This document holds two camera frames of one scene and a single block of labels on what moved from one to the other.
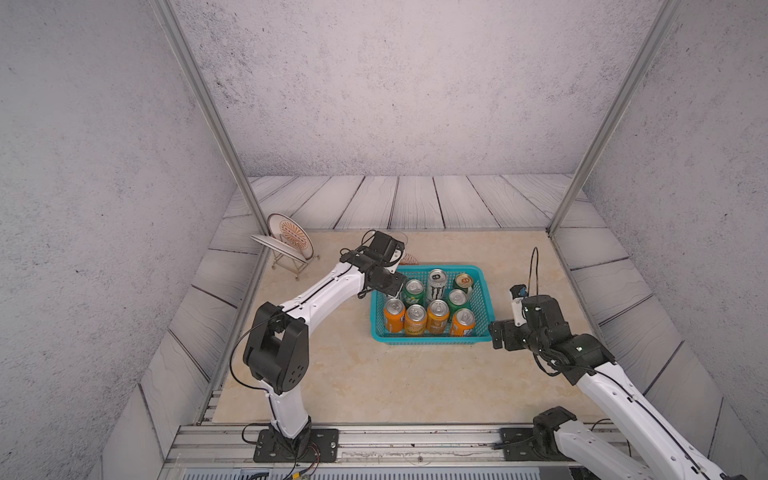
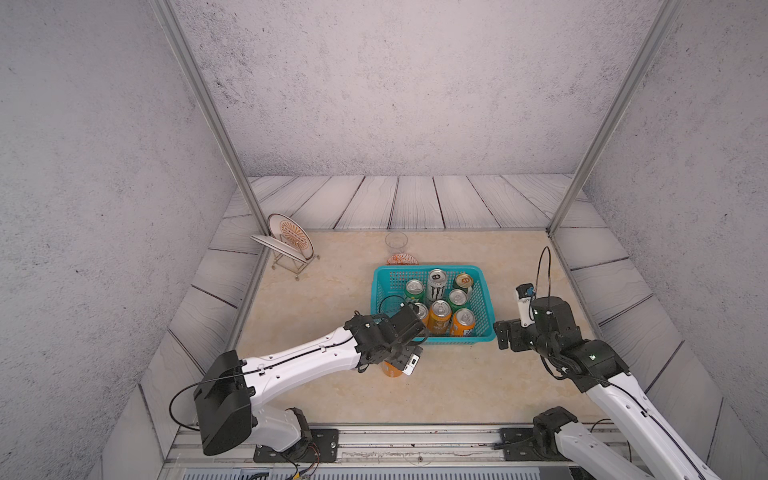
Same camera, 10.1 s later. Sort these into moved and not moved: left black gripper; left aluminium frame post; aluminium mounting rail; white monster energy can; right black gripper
Moved: left black gripper
Not moved: white monster energy can; right black gripper; left aluminium frame post; aluminium mounting rail
